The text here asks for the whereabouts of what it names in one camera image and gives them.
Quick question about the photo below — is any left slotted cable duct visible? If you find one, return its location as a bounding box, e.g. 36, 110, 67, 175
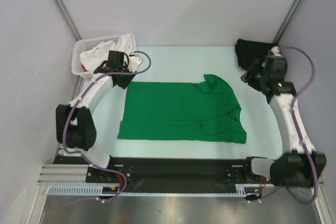
48, 185, 120, 196

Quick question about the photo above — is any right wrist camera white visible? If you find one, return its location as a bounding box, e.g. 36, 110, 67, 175
269, 46, 282, 57

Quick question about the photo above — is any red t shirt in basket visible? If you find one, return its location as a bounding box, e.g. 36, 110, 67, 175
81, 64, 88, 72

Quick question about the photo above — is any black front mat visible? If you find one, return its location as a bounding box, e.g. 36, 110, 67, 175
52, 155, 308, 195

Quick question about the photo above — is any right aluminium corner post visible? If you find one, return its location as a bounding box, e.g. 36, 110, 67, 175
272, 0, 303, 44

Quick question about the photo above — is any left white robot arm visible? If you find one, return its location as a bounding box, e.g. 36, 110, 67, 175
56, 50, 142, 182

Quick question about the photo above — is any white plastic laundry basket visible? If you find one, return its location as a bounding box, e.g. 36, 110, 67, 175
70, 34, 138, 81

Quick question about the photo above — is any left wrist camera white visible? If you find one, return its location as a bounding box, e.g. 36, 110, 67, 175
128, 55, 143, 72

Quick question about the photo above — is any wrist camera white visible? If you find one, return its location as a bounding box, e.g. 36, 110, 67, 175
269, 46, 282, 57
128, 55, 143, 72

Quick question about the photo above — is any aluminium front rail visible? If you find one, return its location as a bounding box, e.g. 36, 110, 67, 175
36, 163, 325, 187

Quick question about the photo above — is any slotted cable duct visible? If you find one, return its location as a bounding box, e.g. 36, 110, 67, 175
236, 184, 263, 201
48, 185, 120, 196

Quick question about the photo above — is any folded black t shirt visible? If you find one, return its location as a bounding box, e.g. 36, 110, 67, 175
235, 39, 278, 71

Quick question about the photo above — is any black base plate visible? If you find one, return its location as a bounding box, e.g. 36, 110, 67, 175
224, 165, 271, 185
85, 165, 134, 184

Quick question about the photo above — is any white t shirt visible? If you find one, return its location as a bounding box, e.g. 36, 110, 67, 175
79, 34, 133, 72

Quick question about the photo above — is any green t shirt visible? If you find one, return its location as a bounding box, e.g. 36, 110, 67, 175
118, 74, 247, 144

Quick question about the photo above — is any left aluminium corner post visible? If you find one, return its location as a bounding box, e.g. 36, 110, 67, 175
53, 0, 81, 41

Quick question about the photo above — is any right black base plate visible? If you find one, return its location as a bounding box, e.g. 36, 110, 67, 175
224, 165, 271, 185

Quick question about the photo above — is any right slotted cable duct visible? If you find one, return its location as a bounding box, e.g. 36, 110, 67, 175
236, 184, 263, 201

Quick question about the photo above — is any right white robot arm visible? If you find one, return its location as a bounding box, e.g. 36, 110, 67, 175
241, 54, 327, 188

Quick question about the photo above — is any aluminium corner post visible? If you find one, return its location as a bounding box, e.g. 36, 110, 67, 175
53, 0, 81, 41
272, 0, 303, 44

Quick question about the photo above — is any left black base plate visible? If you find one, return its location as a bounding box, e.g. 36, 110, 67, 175
85, 165, 134, 184

